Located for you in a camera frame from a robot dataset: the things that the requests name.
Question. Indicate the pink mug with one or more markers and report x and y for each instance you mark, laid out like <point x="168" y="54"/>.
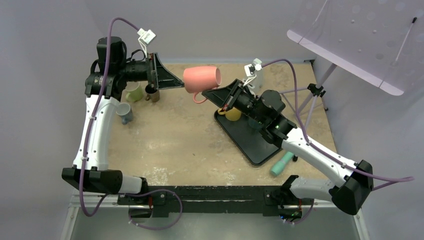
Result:
<point x="201" y="78"/>

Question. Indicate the white metronome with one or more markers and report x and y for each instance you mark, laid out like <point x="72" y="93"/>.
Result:
<point x="256" y="84"/>

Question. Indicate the yellow mug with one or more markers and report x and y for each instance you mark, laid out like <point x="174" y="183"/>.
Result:
<point x="231" y="115"/>

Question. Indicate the black serving tray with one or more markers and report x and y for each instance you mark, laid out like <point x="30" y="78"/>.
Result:
<point x="247" y="139"/>

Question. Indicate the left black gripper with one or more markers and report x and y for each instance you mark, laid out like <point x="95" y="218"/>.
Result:
<point x="164" y="79"/>

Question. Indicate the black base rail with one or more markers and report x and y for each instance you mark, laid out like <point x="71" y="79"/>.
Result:
<point x="267" y="200"/>

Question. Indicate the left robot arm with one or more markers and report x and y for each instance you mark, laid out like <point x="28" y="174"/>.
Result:
<point x="90" y="169"/>

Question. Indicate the brown mug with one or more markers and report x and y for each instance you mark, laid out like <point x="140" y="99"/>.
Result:
<point x="152" y="94"/>

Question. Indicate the light green mug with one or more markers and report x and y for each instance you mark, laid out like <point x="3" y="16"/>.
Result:
<point x="134" y="92"/>

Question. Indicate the dark teal mug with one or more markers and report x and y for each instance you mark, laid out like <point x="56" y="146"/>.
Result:
<point x="254" y="124"/>

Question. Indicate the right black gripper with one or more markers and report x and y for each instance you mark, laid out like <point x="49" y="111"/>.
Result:
<point x="220" y="96"/>

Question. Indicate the tripod stand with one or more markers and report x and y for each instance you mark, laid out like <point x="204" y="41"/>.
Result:
<point x="316" y="91"/>

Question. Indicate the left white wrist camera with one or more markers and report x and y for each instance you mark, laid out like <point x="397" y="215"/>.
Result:
<point x="144" y="38"/>

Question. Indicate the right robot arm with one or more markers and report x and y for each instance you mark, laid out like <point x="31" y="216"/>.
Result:
<point x="348" y="183"/>

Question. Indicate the teal bottle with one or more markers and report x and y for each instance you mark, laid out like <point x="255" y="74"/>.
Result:
<point x="280" y="165"/>

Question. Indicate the blue grey mug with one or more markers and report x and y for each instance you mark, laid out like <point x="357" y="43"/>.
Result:
<point x="124" y="111"/>

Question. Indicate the white perforated board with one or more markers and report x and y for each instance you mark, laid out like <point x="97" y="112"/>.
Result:
<point x="379" y="41"/>

